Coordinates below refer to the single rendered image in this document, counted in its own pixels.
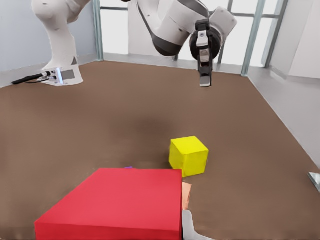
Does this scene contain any black cable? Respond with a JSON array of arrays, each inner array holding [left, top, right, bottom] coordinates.
[[10, 71, 51, 85]]

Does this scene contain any silver frame post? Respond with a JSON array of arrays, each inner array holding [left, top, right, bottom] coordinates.
[[240, 0, 266, 77], [91, 0, 105, 62], [260, 0, 289, 69]]

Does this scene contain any pale grey finger of the left gripper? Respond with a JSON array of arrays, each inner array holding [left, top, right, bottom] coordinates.
[[197, 59, 214, 88]]

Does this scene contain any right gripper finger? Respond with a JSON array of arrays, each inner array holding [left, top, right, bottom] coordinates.
[[181, 182, 209, 240]]

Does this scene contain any silver frame foot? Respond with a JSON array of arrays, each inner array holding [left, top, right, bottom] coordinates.
[[307, 171, 320, 193]]

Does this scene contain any yellow wooden cube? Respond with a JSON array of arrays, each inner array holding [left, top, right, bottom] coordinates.
[[168, 135, 210, 179]]

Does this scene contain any red wooden cube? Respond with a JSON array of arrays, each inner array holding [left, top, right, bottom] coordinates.
[[34, 167, 183, 240]]

